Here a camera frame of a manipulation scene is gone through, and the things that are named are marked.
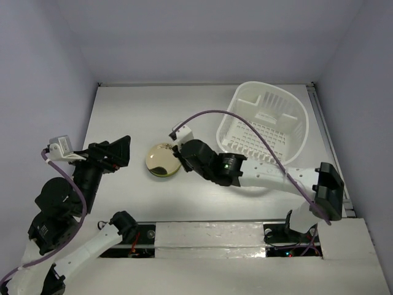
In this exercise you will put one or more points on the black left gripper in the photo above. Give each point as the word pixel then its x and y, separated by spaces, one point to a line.
pixel 119 150

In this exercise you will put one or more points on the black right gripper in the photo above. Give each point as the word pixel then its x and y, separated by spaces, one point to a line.
pixel 182 156

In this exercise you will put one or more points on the cream plate with black mark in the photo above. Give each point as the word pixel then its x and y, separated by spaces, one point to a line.
pixel 161 155

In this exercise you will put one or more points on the lime green plate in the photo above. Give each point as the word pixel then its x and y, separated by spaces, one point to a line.
pixel 162 172

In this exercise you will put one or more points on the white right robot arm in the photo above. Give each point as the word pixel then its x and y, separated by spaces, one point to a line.
pixel 321 187

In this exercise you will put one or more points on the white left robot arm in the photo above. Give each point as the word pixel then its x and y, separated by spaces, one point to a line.
pixel 64 203

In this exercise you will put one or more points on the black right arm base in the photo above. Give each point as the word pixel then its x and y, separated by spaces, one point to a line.
pixel 274 235

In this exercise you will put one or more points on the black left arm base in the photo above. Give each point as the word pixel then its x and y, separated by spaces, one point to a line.
pixel 142 246

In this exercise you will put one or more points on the white plastic dish rack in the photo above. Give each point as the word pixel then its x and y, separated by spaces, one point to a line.
pixel 278 116

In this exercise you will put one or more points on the white foam front board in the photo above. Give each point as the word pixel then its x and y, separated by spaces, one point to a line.
pixel 225 258

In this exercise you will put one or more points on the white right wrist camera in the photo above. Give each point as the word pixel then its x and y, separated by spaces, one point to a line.
pixel 181 134

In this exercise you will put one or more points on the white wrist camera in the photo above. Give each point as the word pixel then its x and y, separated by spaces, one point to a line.
pixel 60 150
pixel 181 134

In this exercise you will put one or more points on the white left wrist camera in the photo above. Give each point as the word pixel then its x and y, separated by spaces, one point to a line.
pixel 60 150

